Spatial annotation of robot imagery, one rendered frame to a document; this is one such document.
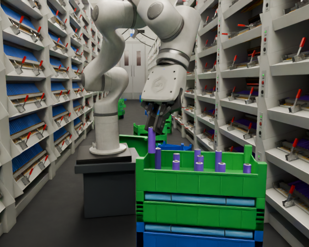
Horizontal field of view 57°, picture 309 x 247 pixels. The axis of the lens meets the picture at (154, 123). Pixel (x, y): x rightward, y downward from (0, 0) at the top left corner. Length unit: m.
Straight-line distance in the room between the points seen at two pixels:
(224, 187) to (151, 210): 0.18
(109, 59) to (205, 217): 0.82
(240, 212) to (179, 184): 0.15
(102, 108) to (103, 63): 0.23
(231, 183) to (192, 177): 0.09
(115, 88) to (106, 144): 0.28
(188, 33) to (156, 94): 0.17
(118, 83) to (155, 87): 0.72
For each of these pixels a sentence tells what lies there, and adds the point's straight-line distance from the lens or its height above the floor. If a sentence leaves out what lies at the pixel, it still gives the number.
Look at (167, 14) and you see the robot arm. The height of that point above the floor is 0.81.
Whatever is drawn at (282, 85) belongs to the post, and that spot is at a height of 0.65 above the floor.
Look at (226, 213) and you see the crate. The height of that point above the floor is 0.36.
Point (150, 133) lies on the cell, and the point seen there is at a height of 0.54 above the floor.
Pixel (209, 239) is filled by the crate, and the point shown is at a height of 0.29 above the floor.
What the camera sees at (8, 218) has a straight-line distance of 1.48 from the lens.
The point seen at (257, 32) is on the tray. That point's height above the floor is 0.90.
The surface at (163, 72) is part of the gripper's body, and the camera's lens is 0.72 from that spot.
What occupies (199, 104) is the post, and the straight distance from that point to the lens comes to 2.71.
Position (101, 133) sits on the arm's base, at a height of 0.41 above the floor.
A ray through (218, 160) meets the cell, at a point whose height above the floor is 0.44.
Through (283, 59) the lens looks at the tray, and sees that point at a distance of 1.37.
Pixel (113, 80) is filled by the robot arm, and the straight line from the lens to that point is 1.41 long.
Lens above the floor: 0.66
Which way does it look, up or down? 8 degrees down
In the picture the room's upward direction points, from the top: straight up
